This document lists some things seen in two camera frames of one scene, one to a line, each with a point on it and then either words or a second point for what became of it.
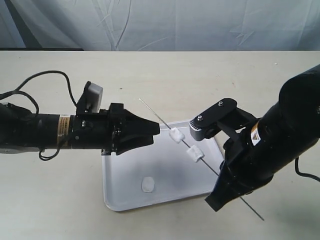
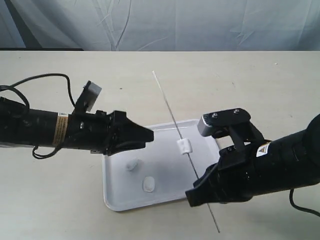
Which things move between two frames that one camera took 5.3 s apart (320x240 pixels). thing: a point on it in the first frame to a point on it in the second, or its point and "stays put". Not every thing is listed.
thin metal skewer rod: (207, 163) to (188, 156)
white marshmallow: (147, 184) stays put
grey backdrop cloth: (161, 25) stays put
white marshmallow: (176, 135) to (131, 165)
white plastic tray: (174, 168) stays put
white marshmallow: (195, 153) to (184, 146)
